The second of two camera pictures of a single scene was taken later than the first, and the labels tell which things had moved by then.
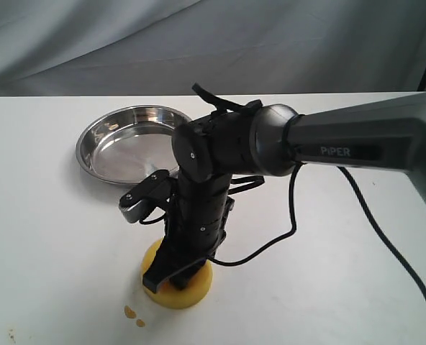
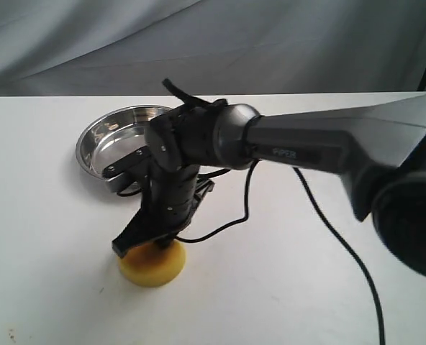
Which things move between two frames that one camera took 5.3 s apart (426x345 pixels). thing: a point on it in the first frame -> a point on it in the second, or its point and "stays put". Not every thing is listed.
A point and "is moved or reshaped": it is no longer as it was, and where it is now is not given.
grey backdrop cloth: x=44 y=48 stays put
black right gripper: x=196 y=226 -> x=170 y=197
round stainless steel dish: x=128 y=144 stays put
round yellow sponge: x=170 y=297 is moved or reshaped
